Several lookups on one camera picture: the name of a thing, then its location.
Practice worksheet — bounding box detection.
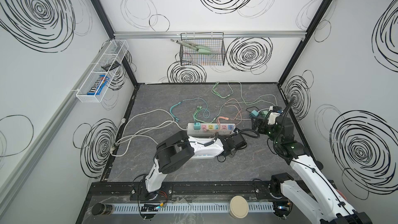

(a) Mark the blue candy packet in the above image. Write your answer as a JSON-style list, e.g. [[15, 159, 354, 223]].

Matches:
[[87, 75, 109, 95]]

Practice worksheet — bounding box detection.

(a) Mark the white slotted cable duct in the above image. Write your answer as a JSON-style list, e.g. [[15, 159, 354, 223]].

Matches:
[[112, 202, 275, 214]]

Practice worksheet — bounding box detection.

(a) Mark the clear wall shelf basket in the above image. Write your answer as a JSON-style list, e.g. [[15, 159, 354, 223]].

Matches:
[[76, 39, 129, 103]]

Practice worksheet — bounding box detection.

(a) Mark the long colourful power strip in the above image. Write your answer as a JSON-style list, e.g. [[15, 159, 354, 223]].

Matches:
[[187, 123, 235, 138]]

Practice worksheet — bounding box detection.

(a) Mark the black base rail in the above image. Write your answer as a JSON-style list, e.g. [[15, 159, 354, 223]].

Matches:
[[88, 179, 281, 201]]

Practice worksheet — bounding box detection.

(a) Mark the white power strip cord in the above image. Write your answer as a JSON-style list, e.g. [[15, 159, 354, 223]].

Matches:
[[109, 108, 189, 158]]

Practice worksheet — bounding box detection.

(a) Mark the black wire basket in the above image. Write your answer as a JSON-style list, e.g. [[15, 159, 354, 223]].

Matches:
[[178, 32, 226, 66]]

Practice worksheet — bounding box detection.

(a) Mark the green plug adapter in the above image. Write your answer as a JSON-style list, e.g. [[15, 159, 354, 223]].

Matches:
[[250, 110, 259, 118]]

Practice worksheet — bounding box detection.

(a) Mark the teal charging cable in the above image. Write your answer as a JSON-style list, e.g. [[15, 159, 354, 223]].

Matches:
[[169, 97, 212, 124]]

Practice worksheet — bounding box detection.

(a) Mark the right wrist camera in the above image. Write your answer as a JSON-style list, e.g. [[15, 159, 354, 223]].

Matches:
[[267, 106, 284, 125]]

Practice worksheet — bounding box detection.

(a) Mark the beige round lid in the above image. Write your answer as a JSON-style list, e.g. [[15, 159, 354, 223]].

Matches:
[[229, 196, 249, 219]]

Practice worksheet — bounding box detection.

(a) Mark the black remote control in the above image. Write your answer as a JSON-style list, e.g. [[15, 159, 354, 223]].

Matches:
[[101, 61, 120, 72]]

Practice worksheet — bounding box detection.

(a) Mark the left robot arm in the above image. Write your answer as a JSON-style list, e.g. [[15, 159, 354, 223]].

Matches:
[[144, 129, 249, 200]]

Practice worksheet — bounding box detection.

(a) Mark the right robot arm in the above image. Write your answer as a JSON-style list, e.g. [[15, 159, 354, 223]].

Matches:
[[251, 116, 372, 224]]

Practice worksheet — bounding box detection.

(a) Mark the dark jar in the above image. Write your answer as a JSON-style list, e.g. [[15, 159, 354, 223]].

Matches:
[[91, 203, 114, 216]]

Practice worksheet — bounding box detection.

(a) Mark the teal plug adapter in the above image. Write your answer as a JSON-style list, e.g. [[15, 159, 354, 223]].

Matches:
[[193, 122, 201, 130]]

